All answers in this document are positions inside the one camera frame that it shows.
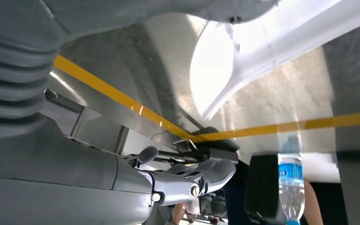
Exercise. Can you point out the clear water bottle blue label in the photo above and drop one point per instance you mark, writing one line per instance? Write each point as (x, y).
(290, 186)

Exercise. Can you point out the black cylinder flask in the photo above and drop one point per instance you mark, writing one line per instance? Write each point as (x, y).
(260, 186)

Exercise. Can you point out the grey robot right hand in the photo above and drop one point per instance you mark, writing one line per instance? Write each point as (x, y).
(43, 174)

